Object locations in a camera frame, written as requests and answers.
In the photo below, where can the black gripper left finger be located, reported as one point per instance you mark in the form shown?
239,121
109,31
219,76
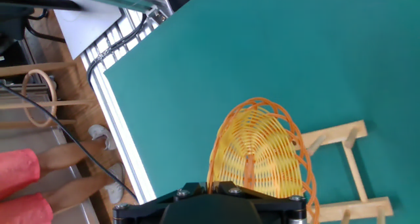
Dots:
147,209

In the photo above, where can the wooden chair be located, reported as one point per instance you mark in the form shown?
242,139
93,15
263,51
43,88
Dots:
39,104

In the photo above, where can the bare person leg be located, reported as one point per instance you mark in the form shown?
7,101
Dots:
65,155
75,191

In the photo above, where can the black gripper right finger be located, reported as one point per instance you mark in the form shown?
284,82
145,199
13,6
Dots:
279,207

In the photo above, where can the wooden peg dish rack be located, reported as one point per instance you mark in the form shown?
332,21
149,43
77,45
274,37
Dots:
331,135

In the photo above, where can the white shoe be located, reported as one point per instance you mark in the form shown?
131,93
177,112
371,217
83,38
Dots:
101,133
115,188

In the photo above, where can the green table mat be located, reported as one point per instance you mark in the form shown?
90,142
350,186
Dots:
262,53

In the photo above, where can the orange yellow wicker basket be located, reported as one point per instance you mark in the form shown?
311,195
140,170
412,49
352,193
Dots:
259,145

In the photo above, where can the pink shorts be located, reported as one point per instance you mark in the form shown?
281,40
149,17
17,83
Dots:
19,184

